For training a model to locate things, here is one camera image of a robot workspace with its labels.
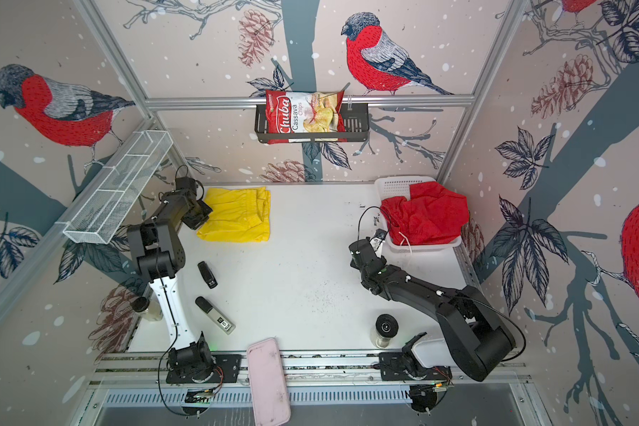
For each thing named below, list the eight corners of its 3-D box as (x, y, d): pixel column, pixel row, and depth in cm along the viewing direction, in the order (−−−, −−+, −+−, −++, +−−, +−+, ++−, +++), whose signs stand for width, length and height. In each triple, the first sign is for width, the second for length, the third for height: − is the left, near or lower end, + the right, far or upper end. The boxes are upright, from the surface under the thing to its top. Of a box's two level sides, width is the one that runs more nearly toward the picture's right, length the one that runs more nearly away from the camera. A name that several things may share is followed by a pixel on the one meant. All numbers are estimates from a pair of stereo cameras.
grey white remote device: (198, 307, 86) (192, 301, 82) (205, 299, 88) (200, 294, 84) (230, 336, 80) (225, 332, 77) (237, 328, 82) (232, 323, 78)
